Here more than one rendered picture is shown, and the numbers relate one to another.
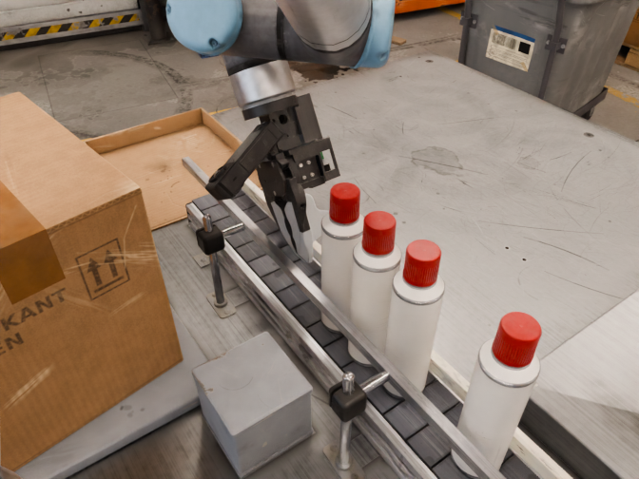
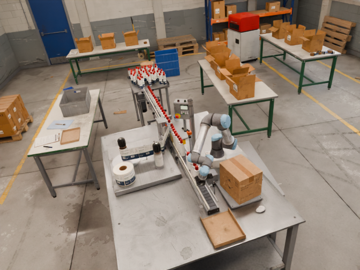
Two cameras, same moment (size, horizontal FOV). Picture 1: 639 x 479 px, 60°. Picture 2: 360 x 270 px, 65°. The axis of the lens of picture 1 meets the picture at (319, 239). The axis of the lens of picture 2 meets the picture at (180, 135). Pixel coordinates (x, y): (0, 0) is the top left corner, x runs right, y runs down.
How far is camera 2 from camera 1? 2.79 m
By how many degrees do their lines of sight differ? 105
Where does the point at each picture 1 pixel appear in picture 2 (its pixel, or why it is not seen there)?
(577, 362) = (172, 174)
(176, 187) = (222, 222)
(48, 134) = (232, 171)
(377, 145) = (171, 229)
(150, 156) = (229, 234)
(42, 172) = (230, 165)
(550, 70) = not seen: outside the picture
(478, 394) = not seen: hidden behind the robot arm
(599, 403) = (173, 170)
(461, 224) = (167, 203)
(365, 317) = not seen: hidden behind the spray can
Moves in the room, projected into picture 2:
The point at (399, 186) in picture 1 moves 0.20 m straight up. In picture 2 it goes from (173, 214) to (171, 197)
